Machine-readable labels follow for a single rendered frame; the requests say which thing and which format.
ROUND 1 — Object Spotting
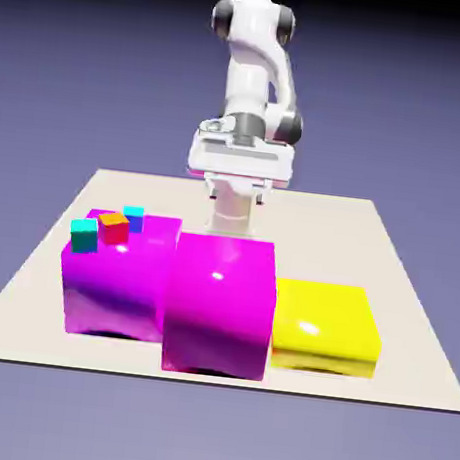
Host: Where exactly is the small blue cube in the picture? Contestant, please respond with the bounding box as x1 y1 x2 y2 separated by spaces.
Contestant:
119 204 147 236

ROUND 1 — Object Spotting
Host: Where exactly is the large yellow box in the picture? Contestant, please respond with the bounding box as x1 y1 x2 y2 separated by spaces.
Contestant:
266 276 389 382

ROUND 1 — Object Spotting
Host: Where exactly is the small green cube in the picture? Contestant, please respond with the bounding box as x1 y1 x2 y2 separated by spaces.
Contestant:
66 215 102 257

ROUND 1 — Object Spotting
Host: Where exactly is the large tall magenta box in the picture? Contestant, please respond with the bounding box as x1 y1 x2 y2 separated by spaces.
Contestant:
157 229 285 384

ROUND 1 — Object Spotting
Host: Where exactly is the small red cube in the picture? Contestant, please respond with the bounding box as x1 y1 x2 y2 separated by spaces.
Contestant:
94 209 133 249

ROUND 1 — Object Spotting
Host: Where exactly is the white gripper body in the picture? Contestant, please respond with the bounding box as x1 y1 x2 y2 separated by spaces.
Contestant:
185 130 297 191

